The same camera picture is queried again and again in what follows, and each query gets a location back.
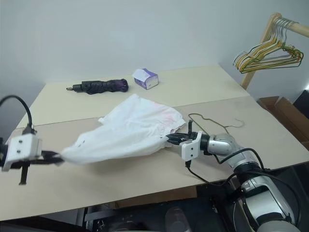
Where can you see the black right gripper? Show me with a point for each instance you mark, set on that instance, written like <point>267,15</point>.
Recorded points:
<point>190,135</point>

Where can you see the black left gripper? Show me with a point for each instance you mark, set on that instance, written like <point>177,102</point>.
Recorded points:
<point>24,174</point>

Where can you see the white shirt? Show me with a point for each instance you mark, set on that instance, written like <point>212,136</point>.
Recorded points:
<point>130,135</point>

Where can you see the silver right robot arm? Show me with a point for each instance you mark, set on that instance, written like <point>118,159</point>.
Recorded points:
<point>263,188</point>

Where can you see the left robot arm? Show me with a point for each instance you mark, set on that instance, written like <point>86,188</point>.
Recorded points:
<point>3,152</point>

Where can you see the purple white tissue box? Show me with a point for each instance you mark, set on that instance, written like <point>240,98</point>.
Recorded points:
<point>147,78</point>

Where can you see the folded black purple umbrella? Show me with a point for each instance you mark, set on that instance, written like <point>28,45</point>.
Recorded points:
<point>101,85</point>

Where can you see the brown cardboard box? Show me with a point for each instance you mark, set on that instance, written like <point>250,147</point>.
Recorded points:
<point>282,113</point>

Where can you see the bunch of hangers on rack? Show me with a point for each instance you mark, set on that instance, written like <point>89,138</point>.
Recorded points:
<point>264,46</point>

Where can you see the dark object beside box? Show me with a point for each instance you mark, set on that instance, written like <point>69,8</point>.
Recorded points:
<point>303,101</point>

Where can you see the wooden clothes rack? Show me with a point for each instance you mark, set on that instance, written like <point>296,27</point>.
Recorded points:
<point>263,31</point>

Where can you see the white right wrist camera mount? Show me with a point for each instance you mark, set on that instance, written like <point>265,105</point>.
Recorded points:
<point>190,149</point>

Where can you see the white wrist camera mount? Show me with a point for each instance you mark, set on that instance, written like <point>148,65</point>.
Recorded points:
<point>23,147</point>
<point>190,149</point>

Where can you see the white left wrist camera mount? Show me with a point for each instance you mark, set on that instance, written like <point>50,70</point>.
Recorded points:
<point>23,147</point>

